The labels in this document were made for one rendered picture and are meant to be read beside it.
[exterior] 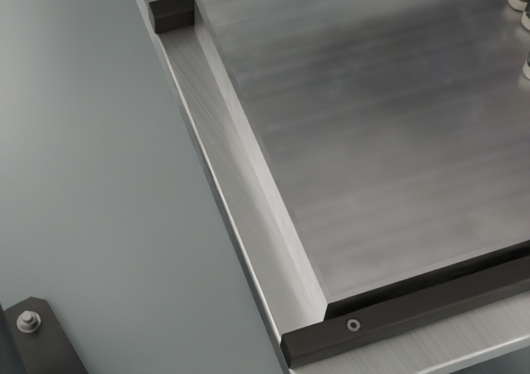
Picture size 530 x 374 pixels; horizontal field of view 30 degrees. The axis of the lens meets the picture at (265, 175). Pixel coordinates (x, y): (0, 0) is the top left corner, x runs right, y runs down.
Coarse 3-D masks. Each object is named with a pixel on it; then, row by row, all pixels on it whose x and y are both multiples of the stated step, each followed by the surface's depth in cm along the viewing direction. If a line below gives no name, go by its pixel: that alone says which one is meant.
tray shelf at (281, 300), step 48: (144, 0) 77; (192, 48) 75; (192, 96) 72; (240, 144) 70; (240, 192) 68; (240, 240) 66; (288, 288) 64; (432, 336) 63; (480, 336) 63; (528, 336) 64
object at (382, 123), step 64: (256, 0) 75; (320, 0) 78; (384, 0) 78; (448, 0) 79; (256, 64) 74; (320, 64) 74; (384, 64) 75; (448, 64) 75; (512, 64) 76; (256, 128) 67; (320, 128) 71; (384, 128) 72; (448, 128) 72; (512, 128) 72; (320, 192) 68; (384, 192) 69; (448, 192) 69; (512, 192) 69; (320, 256) 66; (384, 256) 66; (448, 256) 66; (512, 256) 65; (320, 320) 63
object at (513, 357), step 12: (528, 348) 120; (492, 360) 131; (504, 360) 128; (516, 360) 124; (528, 360) 121; (456, 372) 145; (468, 372) 140; (480, 372) 136; (492, 372) 132; (504, 372) 129; (516, 372) 125; (528, 372) 122
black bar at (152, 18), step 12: (168, 0) 75; (180, 0) 75; (192, 0) 75; (156, 12) 74; (168, 12) 74; (180, 12) 74; (192, 12) 75; (156, 24) 74; (168, 24) 75; (180, 24) 75; (192, 24) 76
